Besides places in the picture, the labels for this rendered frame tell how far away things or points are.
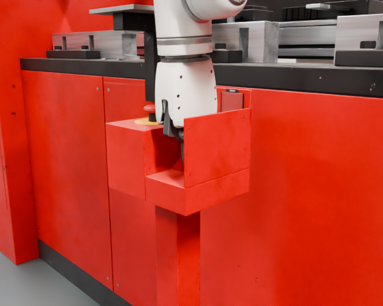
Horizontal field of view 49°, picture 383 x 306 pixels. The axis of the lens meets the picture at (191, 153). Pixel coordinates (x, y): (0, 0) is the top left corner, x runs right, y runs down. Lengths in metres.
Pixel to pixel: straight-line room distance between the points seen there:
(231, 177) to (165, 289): 0.26
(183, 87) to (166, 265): 0.34
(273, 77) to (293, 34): 0.44
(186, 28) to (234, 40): 0.46
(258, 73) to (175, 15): 0.31
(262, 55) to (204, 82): 0.38
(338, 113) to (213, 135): 0.25
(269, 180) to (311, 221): 0.12
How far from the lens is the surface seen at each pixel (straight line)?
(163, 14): 0.62
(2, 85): 1.81
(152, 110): 0.73
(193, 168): 0.62
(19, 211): 1.93
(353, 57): 0.84
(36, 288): 1.82
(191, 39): 0.61
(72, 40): 1.69
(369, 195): 0.78
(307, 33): 1.25
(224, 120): 0.66
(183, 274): 0.79
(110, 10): 1.02
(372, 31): 0.88
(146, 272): 1.32
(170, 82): 0.62
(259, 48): 1.01
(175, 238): 0.75
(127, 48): 1.43
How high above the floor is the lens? 0.90
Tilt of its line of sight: 14 degrees down
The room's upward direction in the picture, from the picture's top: straight up
